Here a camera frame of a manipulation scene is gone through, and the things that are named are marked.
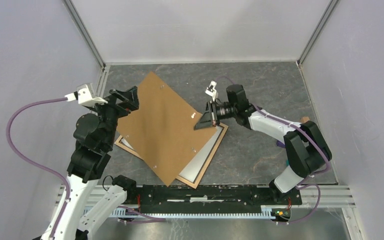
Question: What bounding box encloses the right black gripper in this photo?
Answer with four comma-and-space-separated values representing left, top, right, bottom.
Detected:
194, 100, 237, 130

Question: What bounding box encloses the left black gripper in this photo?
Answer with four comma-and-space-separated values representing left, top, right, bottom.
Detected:
88, 85, 140, 148

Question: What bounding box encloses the brown cardboard backing board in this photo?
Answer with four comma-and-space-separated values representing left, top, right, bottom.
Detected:
116, 72, 217, 186

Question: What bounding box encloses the landscape photo print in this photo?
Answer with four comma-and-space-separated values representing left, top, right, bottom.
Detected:
115, 124, 229, 189

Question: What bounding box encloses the wooden picture frame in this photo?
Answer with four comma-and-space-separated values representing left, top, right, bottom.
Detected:
115, 123, 229, 189

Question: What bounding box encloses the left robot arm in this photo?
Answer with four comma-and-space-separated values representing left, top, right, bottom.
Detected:
39, 83, 140, 240

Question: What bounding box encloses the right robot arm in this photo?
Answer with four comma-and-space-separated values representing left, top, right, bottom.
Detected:
194, 81, 332, 204

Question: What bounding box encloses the purple red block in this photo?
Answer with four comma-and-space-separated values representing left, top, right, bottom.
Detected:
276, 140, 285, 148

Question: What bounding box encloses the small wooden cube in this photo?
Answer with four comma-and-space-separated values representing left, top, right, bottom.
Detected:
300, 116, 310, 124

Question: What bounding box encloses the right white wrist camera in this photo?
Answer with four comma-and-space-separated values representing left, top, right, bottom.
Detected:
205, 81, 219, 102

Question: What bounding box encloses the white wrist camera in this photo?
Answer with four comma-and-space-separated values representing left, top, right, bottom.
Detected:
64, 83, 108, 108
205, 81, 219, 102

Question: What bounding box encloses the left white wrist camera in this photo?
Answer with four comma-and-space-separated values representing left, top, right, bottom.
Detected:
64, 83, 108, 108

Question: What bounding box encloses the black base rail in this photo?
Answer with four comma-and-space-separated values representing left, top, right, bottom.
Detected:
124, 184, 303, 214

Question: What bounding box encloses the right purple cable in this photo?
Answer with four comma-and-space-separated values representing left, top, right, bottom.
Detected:
215, 75, 332, 226

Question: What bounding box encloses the purple cable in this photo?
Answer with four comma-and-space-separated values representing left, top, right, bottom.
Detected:
5, 97, 80, 240
215, 75, 332, 226

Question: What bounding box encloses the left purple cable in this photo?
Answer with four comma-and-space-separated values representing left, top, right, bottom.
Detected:
5, 97, 80, 240

